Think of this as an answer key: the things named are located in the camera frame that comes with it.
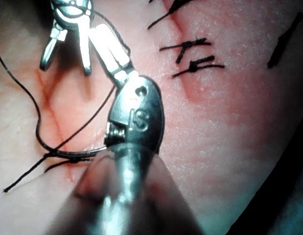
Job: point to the right arm needle driver jaw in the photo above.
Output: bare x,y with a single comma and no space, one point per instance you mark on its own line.
52,49
85,49

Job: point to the right arm needle driver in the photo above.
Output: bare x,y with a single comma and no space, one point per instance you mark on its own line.
73,12

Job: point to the left arm needle driver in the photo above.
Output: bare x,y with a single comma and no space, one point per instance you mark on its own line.
141,110

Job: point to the left arm needle driver jaw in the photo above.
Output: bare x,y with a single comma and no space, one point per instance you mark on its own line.
114,46
102,51

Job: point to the dark left arm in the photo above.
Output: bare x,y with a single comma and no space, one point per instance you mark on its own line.
128,186

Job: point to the black stitching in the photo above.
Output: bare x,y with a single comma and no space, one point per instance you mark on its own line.
73,160
193,66

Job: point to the curved steel needle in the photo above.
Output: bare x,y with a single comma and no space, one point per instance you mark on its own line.
80,153

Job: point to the tissue pad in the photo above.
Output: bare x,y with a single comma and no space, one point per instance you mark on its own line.
215,127

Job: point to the short black thread piece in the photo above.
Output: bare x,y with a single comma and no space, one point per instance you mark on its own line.
284,41

